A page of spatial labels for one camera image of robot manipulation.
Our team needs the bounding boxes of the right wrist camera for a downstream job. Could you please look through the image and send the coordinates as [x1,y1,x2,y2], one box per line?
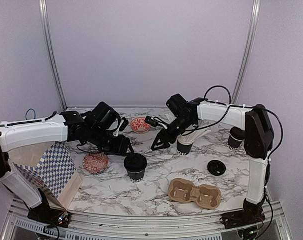
[144,116,168,129]

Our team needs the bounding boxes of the red patterned bowl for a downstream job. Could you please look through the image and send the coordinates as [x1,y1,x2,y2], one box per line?
[82,153,109,175]
[130,117,151,134]

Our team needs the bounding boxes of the black plastic cup lid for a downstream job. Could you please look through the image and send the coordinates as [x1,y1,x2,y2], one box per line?
[124,153,148,173]

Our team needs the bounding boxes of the black cup holding straws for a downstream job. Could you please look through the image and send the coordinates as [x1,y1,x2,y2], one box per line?
[176,139,194,156]

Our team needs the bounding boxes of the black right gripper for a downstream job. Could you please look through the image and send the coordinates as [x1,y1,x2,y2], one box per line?
[151,115,195,151]

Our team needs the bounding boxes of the aluminium frame post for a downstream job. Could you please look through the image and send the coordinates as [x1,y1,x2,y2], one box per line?
[231,0,261,104]
[38,0,68,110]

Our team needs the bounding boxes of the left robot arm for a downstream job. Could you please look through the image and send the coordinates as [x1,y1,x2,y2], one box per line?
[0,102,134,223]

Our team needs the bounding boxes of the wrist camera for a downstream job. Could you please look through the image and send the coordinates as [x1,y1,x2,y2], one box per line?
[113,117,129,137]
[144,116,168,129]

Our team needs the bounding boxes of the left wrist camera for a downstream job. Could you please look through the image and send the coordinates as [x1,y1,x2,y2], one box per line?
[113,117,129,137]

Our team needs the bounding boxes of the bundle of white straws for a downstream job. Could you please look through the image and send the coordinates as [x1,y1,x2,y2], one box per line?
[177,120,211,146]

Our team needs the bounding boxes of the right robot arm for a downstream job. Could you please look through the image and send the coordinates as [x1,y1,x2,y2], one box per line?
[151,93,278,225]

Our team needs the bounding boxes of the brown cardboard cup carrier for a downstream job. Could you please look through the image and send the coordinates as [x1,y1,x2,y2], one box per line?
[168,178,222,210]

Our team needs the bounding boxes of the blue checkered paper bag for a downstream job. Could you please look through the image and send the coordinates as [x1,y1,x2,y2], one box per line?
[9,142,83,210]

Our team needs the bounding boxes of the black paper coffee cup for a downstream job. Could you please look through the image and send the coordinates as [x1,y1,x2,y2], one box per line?
[127,170,145,183]

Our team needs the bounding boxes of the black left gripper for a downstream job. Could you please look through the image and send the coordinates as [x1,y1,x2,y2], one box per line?
[88,125,134,156]

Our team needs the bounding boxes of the left aluminium frame post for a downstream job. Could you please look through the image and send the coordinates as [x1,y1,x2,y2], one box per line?
[38,0,68,110]

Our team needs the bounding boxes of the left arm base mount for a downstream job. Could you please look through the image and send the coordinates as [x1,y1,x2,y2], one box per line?
[27,207,71,228]

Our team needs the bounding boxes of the aluminium front rail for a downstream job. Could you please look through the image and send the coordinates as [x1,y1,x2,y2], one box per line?
[0,199,293,240]

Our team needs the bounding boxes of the right aluminium frame post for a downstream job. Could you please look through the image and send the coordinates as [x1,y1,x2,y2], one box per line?
[231,0,261,104]

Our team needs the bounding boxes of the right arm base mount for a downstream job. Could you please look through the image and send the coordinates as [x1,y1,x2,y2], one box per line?
[219,209,266,230]

